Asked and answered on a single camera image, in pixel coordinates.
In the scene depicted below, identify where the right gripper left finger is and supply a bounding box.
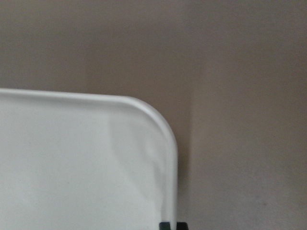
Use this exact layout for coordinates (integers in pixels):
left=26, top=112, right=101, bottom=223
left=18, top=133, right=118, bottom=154
left=159, top=222, right=171, bottom=230

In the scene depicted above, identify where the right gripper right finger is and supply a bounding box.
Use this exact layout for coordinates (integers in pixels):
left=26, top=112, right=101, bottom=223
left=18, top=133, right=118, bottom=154
left=176, top=222, right=189, bottom=230

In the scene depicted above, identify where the cream rabbit tray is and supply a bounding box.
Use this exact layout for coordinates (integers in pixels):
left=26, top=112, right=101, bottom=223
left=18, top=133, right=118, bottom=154
left=0, top=89, right=177, bottom=230

